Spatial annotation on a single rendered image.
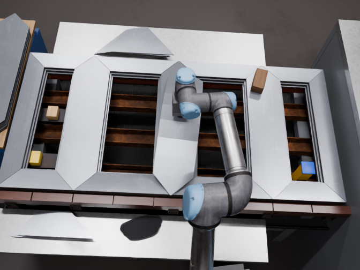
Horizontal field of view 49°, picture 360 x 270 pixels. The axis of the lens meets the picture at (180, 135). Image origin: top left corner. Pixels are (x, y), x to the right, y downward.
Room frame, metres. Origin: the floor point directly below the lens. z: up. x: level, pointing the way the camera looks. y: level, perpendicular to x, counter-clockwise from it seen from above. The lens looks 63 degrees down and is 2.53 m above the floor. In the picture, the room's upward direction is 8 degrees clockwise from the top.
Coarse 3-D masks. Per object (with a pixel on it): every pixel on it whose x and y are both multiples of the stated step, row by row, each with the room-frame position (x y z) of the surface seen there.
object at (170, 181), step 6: (156, 174) 0.63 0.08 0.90; (162, 174) 0.64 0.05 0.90; (162, 180) 0.61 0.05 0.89; (168, 180) 0.62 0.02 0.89; (174, 180) 0.62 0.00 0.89; (180, 180) 0.62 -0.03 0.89; (186, 180) 0.63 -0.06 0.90; (168, 186) 0.59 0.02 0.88; (174, 186) 0.59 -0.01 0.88; (180, 186) 0.60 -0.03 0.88
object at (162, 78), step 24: (48, 72) 1.14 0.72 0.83; (72, 72) 1.15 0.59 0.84; (120, 72) 1.18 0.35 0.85; (168, 72) 1.22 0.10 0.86; (312, 120) 1.06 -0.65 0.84; (312, 144) 0.93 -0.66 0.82; (24, 168) 0.60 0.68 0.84; (72, 192) 0.52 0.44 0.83; (96, 192) 0.53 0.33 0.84; (120, 192) 0.54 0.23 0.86
